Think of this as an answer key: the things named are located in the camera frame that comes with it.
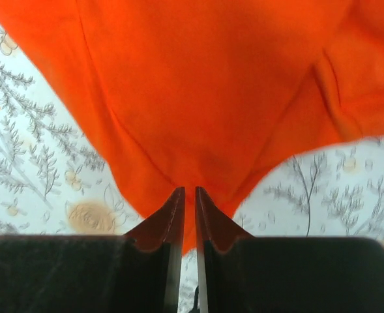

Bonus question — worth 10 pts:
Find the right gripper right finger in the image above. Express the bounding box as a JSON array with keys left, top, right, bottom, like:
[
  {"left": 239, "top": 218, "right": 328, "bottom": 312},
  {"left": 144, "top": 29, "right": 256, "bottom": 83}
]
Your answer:
[{"left": 195, "top": 187, "right": 384, "bottom": 312}]

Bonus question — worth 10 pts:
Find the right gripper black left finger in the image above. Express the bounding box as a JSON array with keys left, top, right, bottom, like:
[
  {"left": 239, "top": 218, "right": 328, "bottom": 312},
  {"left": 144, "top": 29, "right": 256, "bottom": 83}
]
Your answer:
[{"left": 0, "top": 187, "right": 185, "bottom": 312}]

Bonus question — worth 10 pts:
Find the orange t shirt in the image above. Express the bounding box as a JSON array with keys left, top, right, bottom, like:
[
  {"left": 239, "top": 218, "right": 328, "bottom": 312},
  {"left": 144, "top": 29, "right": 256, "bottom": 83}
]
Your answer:
[{"left": 0, "top": 1, "right": 384, "bottom": 250}]

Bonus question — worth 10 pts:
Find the floral tablecloth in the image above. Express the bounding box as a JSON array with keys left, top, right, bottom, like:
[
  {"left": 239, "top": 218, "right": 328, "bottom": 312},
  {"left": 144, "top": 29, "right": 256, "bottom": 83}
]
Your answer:
[{"left": 0, "top": 24, "right": 384, "bottom": 312}]

